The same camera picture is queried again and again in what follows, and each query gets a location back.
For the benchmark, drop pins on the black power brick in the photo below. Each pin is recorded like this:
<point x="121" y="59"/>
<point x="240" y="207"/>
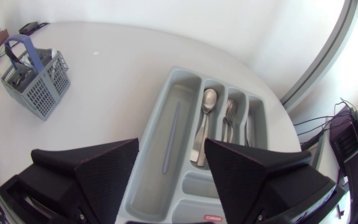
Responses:
<point x="28" y="28"/>

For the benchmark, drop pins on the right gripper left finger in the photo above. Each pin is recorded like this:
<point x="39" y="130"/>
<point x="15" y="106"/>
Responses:
<point x="104" y="180"/>

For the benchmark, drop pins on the grey cutlery basket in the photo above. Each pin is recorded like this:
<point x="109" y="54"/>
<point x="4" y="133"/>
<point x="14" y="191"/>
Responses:
<point x="43" y="96"/>

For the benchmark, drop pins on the steel knife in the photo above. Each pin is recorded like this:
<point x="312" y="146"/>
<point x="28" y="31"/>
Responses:
<point x="250" y="130"/>

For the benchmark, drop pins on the black electronic box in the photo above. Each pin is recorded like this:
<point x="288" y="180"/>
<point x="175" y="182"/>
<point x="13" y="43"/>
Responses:
<point x="345" y="137"/>

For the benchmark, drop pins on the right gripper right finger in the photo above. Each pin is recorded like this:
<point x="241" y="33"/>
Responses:
<point x="241" y="180"/>

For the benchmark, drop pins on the pile of cutlery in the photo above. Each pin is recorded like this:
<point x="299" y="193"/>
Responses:
<point x="23" y="73"/>

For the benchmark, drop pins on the steel spoon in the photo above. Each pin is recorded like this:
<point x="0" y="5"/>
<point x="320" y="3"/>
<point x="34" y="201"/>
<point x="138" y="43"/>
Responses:
<point x="209" y="99"/>
<point x="202" y="149"/>

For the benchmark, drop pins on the steel fork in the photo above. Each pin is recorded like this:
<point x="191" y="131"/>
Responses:
<point x="233" y="115"/>
<point x="227" y="109"/>

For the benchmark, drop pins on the pale blue thin stick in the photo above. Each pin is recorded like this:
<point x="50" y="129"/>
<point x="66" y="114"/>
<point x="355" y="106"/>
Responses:
<point x="171" y="137"/>

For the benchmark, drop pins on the grey cutlery tray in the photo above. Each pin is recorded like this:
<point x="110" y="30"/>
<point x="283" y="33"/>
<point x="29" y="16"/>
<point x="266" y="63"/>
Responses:
<point x="154" y="193"/>

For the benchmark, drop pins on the black plastic utensil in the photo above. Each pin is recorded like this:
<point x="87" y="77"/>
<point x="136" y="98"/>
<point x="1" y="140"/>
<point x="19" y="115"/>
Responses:
<point x="11" y="56"/>

